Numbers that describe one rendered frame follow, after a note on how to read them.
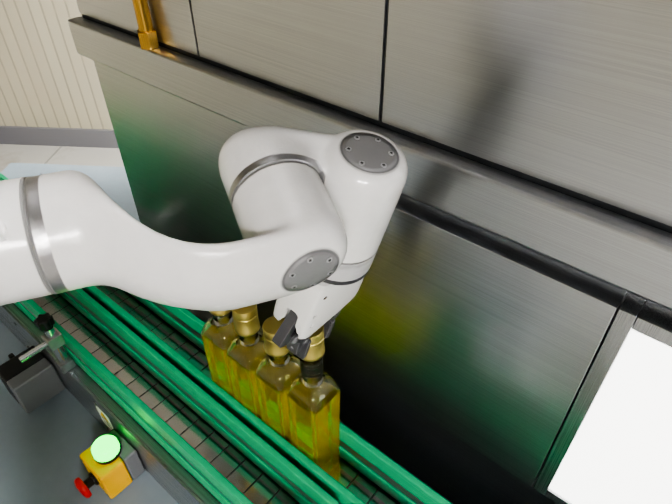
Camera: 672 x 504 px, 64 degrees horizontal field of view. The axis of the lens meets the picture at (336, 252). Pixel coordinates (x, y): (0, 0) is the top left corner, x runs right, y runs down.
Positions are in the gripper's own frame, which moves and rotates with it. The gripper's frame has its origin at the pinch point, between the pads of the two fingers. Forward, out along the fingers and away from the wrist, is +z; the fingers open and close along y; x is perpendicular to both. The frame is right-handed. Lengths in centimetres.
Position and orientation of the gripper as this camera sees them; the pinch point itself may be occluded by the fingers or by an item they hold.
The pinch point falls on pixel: (309, 331)
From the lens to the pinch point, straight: 66.3
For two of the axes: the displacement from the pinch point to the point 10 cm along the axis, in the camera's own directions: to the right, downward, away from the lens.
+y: -6.4, 4.9, -5.9
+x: 7.4, 6.0, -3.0
